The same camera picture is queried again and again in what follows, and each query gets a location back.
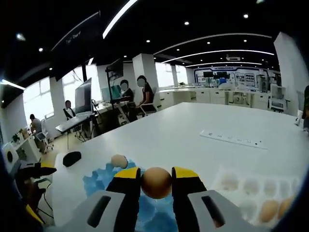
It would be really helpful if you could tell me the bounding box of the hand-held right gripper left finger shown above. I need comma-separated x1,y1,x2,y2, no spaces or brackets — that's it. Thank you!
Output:
61,166,141,232

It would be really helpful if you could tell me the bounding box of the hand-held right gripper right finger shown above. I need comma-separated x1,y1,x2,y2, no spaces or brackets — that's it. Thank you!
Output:
171,166,259,232

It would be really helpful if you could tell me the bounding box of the blue egg tray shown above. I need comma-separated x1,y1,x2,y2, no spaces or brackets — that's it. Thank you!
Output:
83,158,179,232

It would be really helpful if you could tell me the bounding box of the single brown egg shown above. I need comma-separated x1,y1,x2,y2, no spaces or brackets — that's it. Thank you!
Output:
140,166,173,200
111,154,128,169

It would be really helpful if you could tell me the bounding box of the white foam egg tray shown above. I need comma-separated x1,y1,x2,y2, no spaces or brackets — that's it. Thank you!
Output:
207,164,302,227

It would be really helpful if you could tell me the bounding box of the cluster of brown eggs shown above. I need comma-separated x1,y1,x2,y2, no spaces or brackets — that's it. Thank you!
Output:
221,177,300,223

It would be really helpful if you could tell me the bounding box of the black computer mouse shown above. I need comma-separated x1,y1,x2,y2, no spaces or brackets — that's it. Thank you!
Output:
62,151,82,167

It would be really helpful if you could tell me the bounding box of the grey desk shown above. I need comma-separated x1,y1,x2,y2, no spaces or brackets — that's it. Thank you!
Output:
55,115,99,133

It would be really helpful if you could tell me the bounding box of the white power strip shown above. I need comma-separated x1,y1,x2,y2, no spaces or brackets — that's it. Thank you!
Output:
199,130,268,150

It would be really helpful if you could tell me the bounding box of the large dark monitor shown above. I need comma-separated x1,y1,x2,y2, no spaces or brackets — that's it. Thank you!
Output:
74,77,94,116

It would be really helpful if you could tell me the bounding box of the row of white cabinets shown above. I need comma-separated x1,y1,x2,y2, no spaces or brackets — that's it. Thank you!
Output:
158,86,271,109

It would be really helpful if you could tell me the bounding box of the hanging black display panel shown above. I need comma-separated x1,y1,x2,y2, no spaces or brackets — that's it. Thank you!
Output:
49,11,102,82

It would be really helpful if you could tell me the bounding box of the black monitor on pole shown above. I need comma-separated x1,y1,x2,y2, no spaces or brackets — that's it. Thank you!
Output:
105,58,124,107

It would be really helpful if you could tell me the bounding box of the blue framed display wall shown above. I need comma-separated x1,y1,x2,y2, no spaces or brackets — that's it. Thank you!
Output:
193,65,281,91

